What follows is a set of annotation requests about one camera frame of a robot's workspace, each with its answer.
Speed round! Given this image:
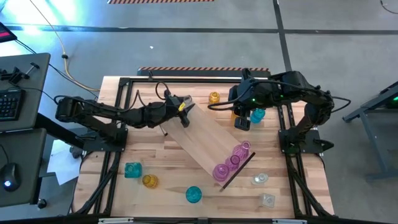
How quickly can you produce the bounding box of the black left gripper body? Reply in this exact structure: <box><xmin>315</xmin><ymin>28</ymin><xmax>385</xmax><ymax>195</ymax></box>
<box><xmin>160</xmin><ymin>94</ymin><xmax>191</xmax><ymax>128</ymax></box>

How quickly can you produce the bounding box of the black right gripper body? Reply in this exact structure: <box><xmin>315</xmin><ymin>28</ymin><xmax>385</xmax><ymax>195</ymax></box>
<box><xmin>233</xmin><ymin>106</ymin><xmax>252</xmax><ymax>131</ymax></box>

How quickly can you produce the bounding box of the yellow ribbed glass vase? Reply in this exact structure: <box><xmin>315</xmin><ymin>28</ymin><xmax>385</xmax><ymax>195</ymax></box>
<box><xmin>208</xmin><ymin>91</ymin><xmax>221</xmax><ymax>106</ymax></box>

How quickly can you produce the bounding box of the pink ribbed teardrop vase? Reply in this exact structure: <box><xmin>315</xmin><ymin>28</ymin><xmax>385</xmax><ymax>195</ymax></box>
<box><xmin>231</xmin><ymin>141</ymin><xmax>252</xmax><ymax>161</ymax></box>

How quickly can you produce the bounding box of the pink slender glass vase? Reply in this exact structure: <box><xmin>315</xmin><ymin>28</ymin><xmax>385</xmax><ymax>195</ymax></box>
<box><xmin>225</xmin><ymin>154</ymin><xmax>243</xmax><ymax>172</ymax></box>

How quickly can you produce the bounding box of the pink squat glass vase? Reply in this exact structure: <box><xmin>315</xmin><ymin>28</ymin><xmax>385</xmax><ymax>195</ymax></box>
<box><xmin>213</xmin><ymin>164</ymin><xmax>231</xmax><ymax>183</ymax></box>

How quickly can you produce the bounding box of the wooden shelf with black legs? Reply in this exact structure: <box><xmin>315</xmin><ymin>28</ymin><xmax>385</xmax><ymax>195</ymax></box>
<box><xmin>157</xmin><ymin>95</ymin><xmax>256</xmax><ymax>192</ymax></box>

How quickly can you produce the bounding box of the blue diamond-pattern glass vase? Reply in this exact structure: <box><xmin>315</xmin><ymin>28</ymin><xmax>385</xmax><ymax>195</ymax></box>
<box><xmin>249</xmin><ymin>107</ymin><xmax>266</xmax><ymax>124</ymax></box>

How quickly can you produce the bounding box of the black hazard-striped floor mat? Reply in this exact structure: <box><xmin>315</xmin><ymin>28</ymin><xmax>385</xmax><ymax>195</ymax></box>
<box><xmin>136</xmin><ymin>66</ymin><xmax>272</xmax><ymax>78</ymax></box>

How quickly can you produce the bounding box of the teal square glass vase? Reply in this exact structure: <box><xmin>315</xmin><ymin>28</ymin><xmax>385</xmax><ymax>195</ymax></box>
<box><xmin>124</xmin><ymin>162</ymin><xmax>143</xmax><ymax>179</ymax></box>

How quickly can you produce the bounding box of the yellow squat glass vase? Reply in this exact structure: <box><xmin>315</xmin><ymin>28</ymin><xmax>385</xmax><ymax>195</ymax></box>
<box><xmin>141</xmin><ymin>174</ymin><xmax>159</xmax><ymax>190</ymax></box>

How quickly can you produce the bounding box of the clear square glass vase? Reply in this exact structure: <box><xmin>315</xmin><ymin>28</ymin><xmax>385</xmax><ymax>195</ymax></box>
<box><xmin>260</xmin><ymin>193</ymin><xmax>277</xmax><ymax>208</ymax></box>

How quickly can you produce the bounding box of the teal embossed round vase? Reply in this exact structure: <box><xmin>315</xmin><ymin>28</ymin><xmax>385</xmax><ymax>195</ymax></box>
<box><xmin>185</xmin><ymin>185</ymin><xmax>203</xmax><ymax>204</ymax></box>

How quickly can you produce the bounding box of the grey caster wheel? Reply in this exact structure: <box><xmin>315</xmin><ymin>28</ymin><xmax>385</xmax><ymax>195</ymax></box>
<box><xmin>70</xmin><ymin>146</ymin><xmax>84</xmax><ymax>159</ymax></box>

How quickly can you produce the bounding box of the black desk support beam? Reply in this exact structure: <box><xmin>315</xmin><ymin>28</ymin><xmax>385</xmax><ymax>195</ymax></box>
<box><xmin>34</xmin><ymin>113</ymin><xmax>86</xmax><ymax>149</ymax></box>

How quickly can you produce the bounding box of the black metal table stand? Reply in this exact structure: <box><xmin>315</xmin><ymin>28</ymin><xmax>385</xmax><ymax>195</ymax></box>
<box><xmin>341</xmin><ymin>81</ymin><xmax>398</xmax><ymax>183</ymax></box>

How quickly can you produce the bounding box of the dark grey desk top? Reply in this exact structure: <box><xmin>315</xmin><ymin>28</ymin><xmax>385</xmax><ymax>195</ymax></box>
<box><xmin>0</xmin><ymin>128</ymin><xmax>47</xmax><ymax>206</ymax></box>

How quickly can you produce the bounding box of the black keyboard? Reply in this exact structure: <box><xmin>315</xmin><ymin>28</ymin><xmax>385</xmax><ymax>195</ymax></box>
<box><xmin>0</xmin><ymin>89</ymin><xmax>26</xmax><ymax>122</ymax></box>

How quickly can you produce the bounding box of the black desk clamp device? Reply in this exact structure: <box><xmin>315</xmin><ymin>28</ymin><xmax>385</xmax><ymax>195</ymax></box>
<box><xmin>0</xmin><ymin>62</ymin><xmax>40</xmax><ymax>85</ymax></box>

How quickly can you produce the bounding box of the black computer mouse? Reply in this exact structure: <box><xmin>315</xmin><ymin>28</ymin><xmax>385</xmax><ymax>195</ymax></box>
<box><xmin>0</xmin><ymin>162</ymin><xmax>22</xmax><ymax>192</ymax></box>

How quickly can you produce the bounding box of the black monitor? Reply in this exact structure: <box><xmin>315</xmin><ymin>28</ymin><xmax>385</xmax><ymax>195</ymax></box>
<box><xmin>0</xmin><ymin>22</ymin><xmax>18</xmax><ymax>44</ymax></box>

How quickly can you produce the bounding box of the black metal table frame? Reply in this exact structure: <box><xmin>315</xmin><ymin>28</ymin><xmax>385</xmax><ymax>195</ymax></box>
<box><xmin>70</xmin><ymin>77</ymin><xmax>335</xmax><ymax>218</ymax></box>

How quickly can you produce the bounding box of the yellow cable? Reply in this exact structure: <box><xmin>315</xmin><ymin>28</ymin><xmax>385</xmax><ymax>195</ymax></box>
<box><xmin>29</xmin><ymin>0</ymin><xmax>101</xmax><ymax>92</ymax></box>

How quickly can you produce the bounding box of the black floor cable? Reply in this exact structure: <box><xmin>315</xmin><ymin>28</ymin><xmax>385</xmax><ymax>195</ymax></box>
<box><xmin>14</xmin><ymin>39</ymin><xmax>100</xmax><ymax>100</ymax></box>

